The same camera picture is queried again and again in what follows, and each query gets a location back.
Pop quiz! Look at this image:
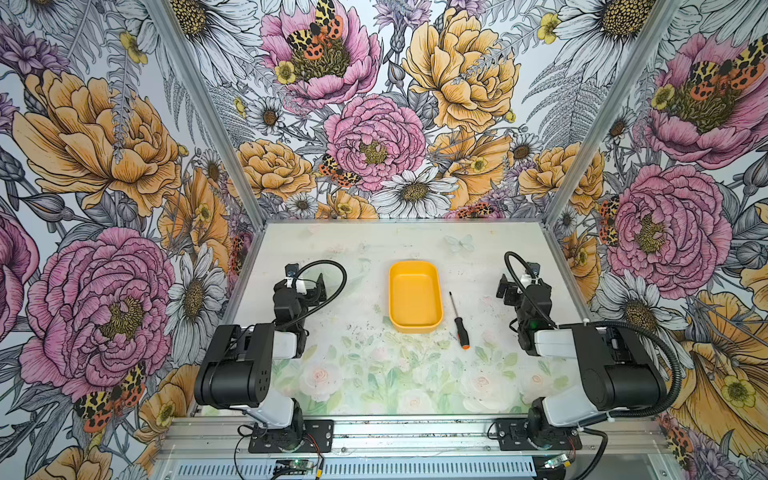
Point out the black orange screwdriver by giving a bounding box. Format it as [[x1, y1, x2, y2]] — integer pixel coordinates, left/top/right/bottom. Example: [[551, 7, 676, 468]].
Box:
[[449, 292, 471, 350]]

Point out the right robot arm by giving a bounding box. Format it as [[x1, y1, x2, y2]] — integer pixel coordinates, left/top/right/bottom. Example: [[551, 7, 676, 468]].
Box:
[[496, 264, 681, 449]]

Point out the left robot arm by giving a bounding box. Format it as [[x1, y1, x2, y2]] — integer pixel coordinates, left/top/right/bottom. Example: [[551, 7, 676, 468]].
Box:
[[194, 264, 333, 454]]

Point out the yellow plastic bin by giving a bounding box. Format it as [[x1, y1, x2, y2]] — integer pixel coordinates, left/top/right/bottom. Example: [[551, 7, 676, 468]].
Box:
[[388, 260, 444, 334]]

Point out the green circuit board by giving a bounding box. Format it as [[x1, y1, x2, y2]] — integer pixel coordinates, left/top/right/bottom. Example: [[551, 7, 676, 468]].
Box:
[[272, 459, 319, 478]]

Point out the left black corrugated cable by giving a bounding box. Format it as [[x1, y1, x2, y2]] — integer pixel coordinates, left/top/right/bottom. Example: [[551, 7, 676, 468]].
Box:
[[277, 259, 349, 331]]

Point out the black corrugated cable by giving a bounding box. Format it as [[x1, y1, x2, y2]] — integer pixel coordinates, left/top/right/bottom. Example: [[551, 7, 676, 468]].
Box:
[[503, 251, 683, 419], [277, 259, 349, 331]]

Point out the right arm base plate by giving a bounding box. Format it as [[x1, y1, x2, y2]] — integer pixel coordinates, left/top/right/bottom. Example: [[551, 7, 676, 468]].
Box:
[[488, 418, 582, 451]]

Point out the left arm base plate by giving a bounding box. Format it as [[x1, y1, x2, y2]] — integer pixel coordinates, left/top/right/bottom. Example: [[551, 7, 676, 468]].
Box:
[[247, 420, 335, 454]]

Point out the right black corrugated cable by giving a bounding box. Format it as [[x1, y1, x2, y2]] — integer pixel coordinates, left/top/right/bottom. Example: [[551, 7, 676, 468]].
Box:
[[503, 251, 683, 419]]

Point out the aluminium front frame rail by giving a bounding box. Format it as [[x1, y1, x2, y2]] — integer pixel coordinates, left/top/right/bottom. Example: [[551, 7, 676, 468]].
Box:
[[152, 415, 684, 479]]

